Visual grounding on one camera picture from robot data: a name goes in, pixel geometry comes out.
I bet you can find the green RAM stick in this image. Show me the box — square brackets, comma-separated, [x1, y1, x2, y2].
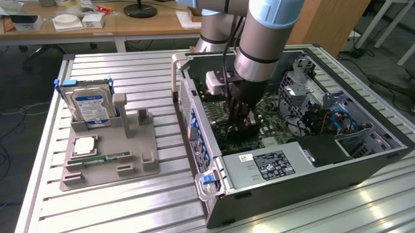
[68, 151, 132, 166]

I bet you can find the wooden desk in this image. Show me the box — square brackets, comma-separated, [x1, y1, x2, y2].
[0, 0, 292, 53]

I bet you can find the open grey PC case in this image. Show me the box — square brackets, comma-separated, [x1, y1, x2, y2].
[171, 48, 412, 230]

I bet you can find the wooden cabinet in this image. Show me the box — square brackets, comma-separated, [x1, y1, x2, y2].
[287, 0, 372, 56]

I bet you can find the black graphics card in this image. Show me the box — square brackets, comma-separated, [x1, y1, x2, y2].
[223, 111, 261, 142]

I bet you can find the blue floor cable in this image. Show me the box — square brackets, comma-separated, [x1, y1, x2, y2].
[0, 114, 31, 210]

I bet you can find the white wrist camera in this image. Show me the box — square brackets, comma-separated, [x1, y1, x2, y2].
[205, 70, 229, 96]

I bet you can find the black office chair base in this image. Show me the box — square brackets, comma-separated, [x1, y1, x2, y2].
[19, 43, 97, 71]

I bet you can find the white round part on box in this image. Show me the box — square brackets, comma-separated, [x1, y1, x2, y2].
[52, 14, 84, 33]

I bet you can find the blue wire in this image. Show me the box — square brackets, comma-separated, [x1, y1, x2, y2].
[331, 106, 357, 133]

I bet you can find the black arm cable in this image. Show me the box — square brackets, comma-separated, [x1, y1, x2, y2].
[221, 17, 245, 98]

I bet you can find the white box with black lid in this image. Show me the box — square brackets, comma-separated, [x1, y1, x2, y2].
[9, 15, 44, 32]

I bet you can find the metal disk bay with bracket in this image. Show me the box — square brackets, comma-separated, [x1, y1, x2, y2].
[333, 127, 392, 160]

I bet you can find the grey power supply unit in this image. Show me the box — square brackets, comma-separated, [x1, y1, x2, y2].
[220, 142, 317, 190]

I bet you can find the green motherboard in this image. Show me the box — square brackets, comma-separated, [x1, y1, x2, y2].
[196, 81, 295, 156]

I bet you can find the small white cardboard box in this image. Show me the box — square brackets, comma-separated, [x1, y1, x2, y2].
[81, 13, 107, 29]

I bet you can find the silver CPU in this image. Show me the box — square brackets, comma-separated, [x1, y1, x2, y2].
[72, 137, 97, 156]

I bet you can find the red wire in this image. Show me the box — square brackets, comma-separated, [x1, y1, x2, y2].
[319, 110, 328, 134]

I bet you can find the black round lamp base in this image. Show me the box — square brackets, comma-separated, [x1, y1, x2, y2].
[123, 0, 159, 18]

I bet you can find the stack of white papers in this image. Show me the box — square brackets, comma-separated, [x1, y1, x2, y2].
[176, 11, 204, 30]

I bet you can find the perforated metal disk bay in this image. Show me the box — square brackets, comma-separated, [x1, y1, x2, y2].
[277, 58, 325, 105]

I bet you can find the grey plastic parts rack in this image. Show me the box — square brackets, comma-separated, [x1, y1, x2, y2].
[59, 93, 161, 192]

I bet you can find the white metal table frame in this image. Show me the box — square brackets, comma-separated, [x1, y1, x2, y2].
[352, 0, 415, 66]

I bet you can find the hard disk in blue caddy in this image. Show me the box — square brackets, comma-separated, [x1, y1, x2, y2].
[53, 77, 117, 129]

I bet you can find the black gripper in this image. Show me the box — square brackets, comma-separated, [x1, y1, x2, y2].
[225, 79, 271, 127]

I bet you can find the grey floor cable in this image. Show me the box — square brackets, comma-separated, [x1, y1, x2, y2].
[0, 101, 51, 116]

